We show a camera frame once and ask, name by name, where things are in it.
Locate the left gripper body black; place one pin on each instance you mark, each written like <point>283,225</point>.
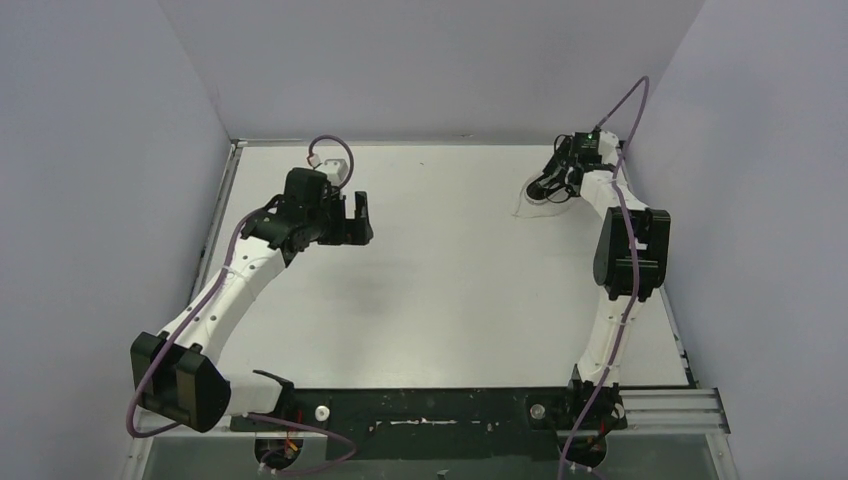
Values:
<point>342,220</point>

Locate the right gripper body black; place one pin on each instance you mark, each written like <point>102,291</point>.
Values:
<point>563,156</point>

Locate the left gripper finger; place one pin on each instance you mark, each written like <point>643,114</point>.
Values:
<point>342,233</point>
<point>362,231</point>

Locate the black white canvas sneaker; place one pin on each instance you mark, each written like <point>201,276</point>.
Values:
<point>548,190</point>

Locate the white shoelace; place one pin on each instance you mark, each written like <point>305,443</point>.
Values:
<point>526,208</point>

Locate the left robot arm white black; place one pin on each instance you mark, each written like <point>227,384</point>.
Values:
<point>176,373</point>

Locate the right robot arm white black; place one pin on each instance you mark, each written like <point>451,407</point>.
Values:
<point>629,263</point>

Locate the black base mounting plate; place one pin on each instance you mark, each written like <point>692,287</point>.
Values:
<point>460,424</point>

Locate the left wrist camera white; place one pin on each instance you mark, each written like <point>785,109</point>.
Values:
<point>336,170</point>

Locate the aluminium frame rail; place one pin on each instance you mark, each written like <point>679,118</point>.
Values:
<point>648,410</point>

